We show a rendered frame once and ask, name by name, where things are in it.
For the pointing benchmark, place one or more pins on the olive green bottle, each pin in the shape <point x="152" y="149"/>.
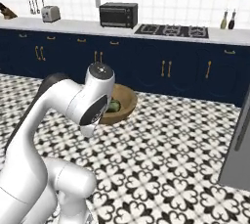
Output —
<point x="224" y="22"/>

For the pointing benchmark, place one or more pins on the navy base cupboard run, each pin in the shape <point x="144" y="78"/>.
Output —
<point x="136" y="61"/>

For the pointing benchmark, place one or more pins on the green cucumber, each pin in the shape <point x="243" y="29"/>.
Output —
<point x="115" y="105"/>

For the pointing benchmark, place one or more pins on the black microwave oven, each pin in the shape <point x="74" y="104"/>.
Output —
<point x="117" y="15"/>

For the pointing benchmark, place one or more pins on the silver toaster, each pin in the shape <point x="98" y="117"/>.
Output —
<point x="50" y="14"/>

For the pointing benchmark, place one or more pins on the white wall socket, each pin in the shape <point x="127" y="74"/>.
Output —
<point x="98" y="2"/>

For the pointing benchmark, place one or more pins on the grey fridge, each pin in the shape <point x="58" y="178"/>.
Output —
<point x="236" y="169"/>

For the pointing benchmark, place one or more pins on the dark bottle with pale cap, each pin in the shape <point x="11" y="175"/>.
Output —
<point x="232" y="22"/>

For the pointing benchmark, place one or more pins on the brown knife block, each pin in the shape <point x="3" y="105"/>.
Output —
<point x="7" y="12"/>

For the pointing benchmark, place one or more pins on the brown wooden bowl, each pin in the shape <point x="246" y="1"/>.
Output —
<point x="127" y="102"/>

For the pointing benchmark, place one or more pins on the hanging metal tool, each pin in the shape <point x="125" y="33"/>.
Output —
<point x="38" y="7"/>
<point x="30" y="7"/>
<point x="34" y="6"/>

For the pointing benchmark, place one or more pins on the black gas hob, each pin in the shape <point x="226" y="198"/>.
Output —
<point x="172" y="31"/>

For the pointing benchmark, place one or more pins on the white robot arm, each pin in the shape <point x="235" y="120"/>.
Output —
<point x="29" y="156"/>

